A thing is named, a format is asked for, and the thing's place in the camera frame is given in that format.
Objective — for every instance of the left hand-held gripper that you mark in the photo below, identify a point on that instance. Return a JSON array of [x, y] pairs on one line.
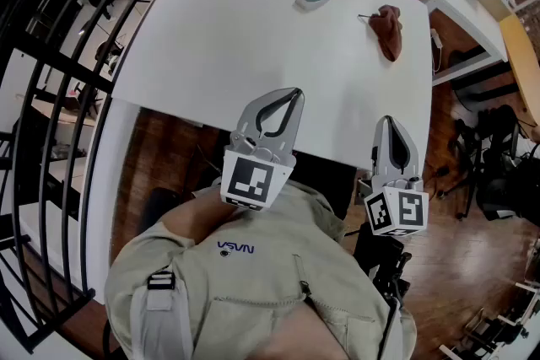
[[246, 181]]

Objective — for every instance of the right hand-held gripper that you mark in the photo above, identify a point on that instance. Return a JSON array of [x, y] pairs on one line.
[[396, 211]]

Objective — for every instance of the person's left forearm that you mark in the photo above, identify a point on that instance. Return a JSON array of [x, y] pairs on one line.
[[198, 215]]

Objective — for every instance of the black office chair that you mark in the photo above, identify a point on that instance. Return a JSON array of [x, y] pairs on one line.
[[498, 130]]

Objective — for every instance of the white power strip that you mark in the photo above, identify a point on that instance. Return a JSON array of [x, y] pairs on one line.
[[436, 39]]

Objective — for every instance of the small black hex key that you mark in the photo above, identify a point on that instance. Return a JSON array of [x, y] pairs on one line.
[[367, 16]]

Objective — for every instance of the curved wooden desk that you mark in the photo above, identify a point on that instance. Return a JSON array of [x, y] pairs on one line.
[[523, 63]]

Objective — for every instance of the white side table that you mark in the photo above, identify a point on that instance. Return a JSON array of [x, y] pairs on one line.
[[464, 12]]

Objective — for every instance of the person's beige shirt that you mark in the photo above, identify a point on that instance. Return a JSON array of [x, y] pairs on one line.
[[236, 278]]

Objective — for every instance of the black metal railing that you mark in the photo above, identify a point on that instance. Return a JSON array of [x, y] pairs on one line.
[[76, 73]]

